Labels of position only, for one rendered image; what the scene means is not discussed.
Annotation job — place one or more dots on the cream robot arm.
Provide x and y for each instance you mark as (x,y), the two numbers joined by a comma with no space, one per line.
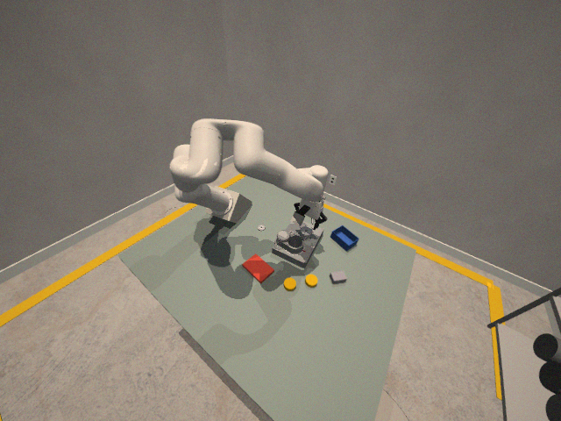
(250,159)

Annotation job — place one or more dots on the yellow short cylinder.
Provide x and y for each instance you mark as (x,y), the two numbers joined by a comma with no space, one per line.
(311,281)
(289,284)

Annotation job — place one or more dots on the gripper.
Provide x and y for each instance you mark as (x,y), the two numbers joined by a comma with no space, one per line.
(315,211)

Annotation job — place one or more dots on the red box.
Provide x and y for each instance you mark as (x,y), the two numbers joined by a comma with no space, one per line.
(259,269)

